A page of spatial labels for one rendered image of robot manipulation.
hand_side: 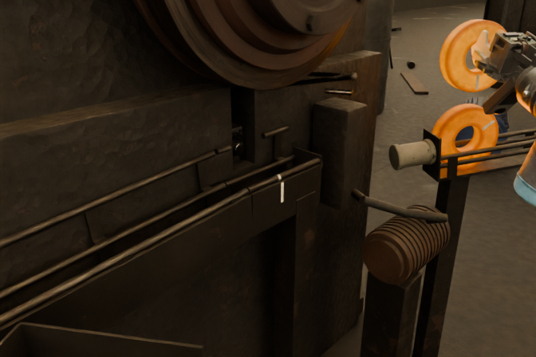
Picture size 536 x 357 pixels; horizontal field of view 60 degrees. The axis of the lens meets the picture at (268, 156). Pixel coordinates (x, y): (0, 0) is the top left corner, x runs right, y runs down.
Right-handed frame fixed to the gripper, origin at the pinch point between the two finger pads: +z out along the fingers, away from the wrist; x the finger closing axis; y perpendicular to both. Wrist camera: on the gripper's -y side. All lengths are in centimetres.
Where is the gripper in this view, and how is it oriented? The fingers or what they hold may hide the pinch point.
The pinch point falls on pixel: (477, 47)
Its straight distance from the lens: 113.3
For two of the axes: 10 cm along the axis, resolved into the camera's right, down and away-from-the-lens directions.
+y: 0.4, -7.9, -6.1
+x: -9.8, 0.7, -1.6
